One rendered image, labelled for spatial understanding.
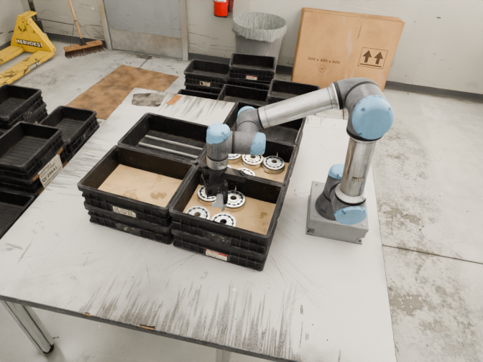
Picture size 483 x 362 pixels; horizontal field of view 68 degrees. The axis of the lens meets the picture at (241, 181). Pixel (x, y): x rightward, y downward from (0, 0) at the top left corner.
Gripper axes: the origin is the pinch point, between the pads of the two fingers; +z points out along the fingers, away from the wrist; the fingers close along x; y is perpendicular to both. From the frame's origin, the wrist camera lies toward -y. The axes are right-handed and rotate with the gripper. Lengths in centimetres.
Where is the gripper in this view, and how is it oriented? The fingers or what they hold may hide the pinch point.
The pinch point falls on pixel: (221, 202)
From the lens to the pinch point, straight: 139.3
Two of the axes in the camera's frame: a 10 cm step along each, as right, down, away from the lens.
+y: -9.2, 2.1, -3.2
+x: 3.8, 6.4, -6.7
